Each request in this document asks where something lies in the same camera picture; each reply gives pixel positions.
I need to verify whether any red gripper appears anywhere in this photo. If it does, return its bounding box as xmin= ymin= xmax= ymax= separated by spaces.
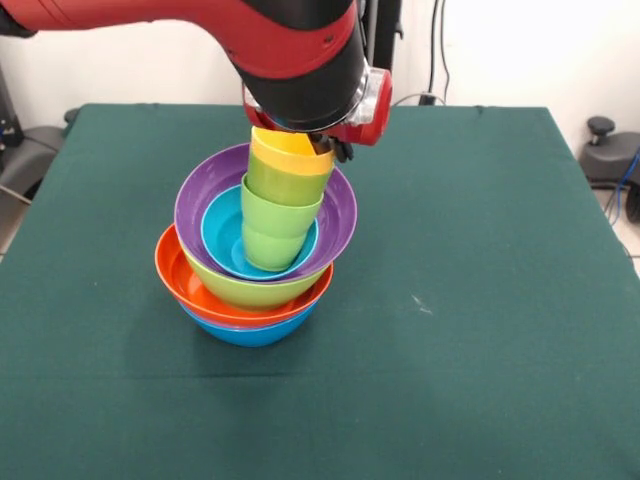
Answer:
xmin=243 ymin=68 xmax=394 ymax=164

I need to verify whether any yellow plastic cup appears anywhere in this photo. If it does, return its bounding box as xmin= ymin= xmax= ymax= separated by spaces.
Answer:
xmin=249 ymin=125 xmax=335 ymax=177

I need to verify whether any green plastic cup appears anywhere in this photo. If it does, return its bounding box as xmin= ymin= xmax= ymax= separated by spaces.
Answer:
xmin=246 ymin=144 xmax=334 ymax=207
xmin=241 ymin=173 xmax=324 ymax=271

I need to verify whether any purple and green bowl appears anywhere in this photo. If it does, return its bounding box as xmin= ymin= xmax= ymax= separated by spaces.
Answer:
xmin=173 ymin=142 xmax=359 ymax=311

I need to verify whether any small cyan bowl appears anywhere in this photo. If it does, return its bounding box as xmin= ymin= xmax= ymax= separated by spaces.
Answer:
xmin=200 ymin=184 xmax=320 ymax=280

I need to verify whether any orange-red bowl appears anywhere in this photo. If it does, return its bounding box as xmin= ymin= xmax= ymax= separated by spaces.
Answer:
xmin=153 ymin=224 xmax=335 ymax=329

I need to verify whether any large blue bowl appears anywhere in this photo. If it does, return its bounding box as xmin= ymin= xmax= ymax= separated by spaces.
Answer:
xmin=179 ymin=299 xmax=321 ymax=349

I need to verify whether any dark green tablecloth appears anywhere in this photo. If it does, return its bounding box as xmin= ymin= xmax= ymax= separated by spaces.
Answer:
xmin=0 ymin=102 xmax=640 ymax=480

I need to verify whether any dark grey equipment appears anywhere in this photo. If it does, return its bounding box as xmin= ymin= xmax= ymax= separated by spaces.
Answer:
xmin=0 ymin=64 xmax=24 ymax=149

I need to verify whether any black wall cable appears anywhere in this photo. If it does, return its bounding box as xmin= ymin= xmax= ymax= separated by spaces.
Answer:
xmin=427 ymin=0 xmax=451 ymax=104

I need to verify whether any grey pedestal foot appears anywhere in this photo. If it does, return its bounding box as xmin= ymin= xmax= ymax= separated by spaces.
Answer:
xmin=579 ymin=116 xmax=640 ymax=184
xmin=0 ymin=108 xmax=81 ymax=201

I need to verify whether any blue cable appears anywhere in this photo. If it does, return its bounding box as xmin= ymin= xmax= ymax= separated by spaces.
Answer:
xmin=603 ymin=148 xmax=640 ymax=226

